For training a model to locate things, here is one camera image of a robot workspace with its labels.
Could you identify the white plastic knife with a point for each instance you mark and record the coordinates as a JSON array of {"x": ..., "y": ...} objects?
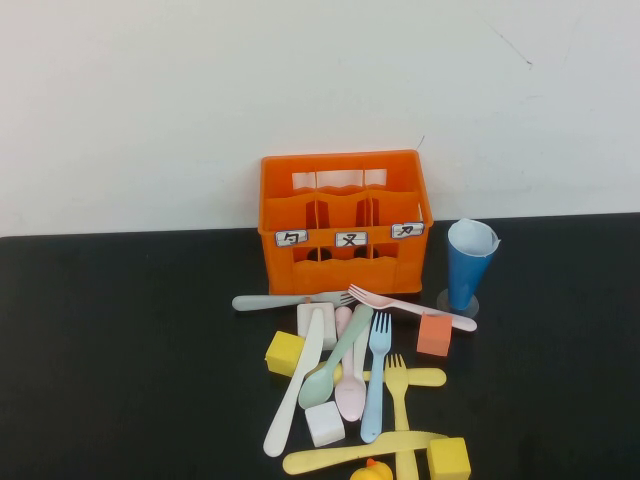
[{"x": 300, "y": 380}]

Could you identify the orange plastic cutlery holder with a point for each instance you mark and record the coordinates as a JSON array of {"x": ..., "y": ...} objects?
[{"x": 345, "y": 212}]

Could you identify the white label reading 勺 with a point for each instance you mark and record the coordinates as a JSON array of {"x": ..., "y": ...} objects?
[{"x": 290, "y": 238}]

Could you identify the white label reading 叉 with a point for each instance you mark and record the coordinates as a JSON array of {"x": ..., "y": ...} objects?
[{"x": 351, "y": 239}]

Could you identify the grey-green plastic fork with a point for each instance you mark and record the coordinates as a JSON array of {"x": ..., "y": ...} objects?
[{"x": 270, "y": 302}]

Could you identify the large white foam block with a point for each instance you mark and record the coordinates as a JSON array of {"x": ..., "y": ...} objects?
[{"x": 330, "y": 325}]

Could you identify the white label reading 刀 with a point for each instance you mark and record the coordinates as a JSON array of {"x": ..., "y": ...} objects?
[{"x": 407, "y": 230}]

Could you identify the pink plastic fork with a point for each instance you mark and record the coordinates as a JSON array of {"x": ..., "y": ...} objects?
[{"x": 400, "y": 305}]

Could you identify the yellow foam block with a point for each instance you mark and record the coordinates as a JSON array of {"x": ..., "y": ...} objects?
[
  {"x": 450, "y": 460},
  {"x": 282, "y": 355}
]

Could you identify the green plastic spoon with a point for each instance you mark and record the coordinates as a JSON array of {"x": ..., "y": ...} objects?
[{"x": 317, "y": 387}]

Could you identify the orange foam block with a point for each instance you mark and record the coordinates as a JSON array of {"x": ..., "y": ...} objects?
[{"x": 434, "y": 336}]

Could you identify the blue cone cup clear base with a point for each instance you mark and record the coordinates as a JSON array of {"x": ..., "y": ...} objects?
[{"x": 465, "y": 277}]

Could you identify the blue plastic fork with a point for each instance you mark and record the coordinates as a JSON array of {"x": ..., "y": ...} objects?
[{"x": 376, "y": 380}]

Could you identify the pink plastic spoon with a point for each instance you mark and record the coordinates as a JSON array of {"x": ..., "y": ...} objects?
[{"x": 351, "y": 397}]

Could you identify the yellow plastic spoon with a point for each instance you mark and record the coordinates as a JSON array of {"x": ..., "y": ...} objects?
[{"x": 425, "y": 377}]

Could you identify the yellow plastic fork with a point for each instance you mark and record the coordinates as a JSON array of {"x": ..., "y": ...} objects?
[{"x": 398, "y": 395}]

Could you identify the small white foam block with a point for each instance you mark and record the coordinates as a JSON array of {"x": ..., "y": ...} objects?
[{"x": 325, "y": 425}]

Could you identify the yellow plastic knife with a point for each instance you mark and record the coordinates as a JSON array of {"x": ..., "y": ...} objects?
[{"x": 340, "y": 457}]

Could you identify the yellow rubber duck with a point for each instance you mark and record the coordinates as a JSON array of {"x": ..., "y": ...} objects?
[{"x": 370, "y": 471}]

